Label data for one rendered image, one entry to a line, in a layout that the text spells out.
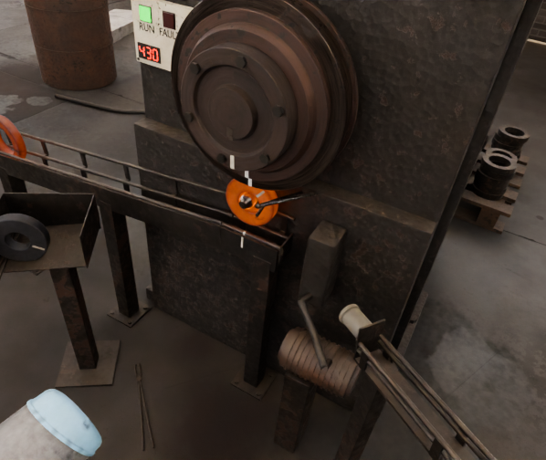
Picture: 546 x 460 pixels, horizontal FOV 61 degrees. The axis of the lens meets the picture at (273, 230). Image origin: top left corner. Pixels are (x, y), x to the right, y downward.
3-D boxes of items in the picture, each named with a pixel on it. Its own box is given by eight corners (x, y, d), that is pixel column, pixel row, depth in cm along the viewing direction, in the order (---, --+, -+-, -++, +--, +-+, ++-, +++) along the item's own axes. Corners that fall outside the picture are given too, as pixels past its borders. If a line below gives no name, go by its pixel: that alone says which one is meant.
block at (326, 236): (311, 277, 143) (323, 215, 128) (335, 287, 141) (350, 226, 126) (296, 298, 136) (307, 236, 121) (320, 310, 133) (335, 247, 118)
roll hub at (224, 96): (303, 55, 92) (293, 176, 109) (188, 31, 102) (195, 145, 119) (289, 63, 88) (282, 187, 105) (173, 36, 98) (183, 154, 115)
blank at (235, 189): (256, 228, 137) (250, 234, 135) (222, 187, 135) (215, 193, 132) (289, 206, 126) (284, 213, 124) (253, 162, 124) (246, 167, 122)
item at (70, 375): (54, 342, 183) (2, 192, 137) (122, 339, 186) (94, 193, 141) (39, 389, 167) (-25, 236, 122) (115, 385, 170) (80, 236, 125)
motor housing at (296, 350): (280, 411, 168) (298, 314, 134) (336, 442, 161) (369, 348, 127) (263, 441, 159) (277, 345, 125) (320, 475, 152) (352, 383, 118)
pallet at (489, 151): (313, 164, 305) (324, 101, 277) (361, 122, 362) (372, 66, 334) (500, 235, 263) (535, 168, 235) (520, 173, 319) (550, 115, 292)
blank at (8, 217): (-14, 245, 132) (-18, 252, 130) (-5, 204, 124) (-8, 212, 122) (44, 260, 138) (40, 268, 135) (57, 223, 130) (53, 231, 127)
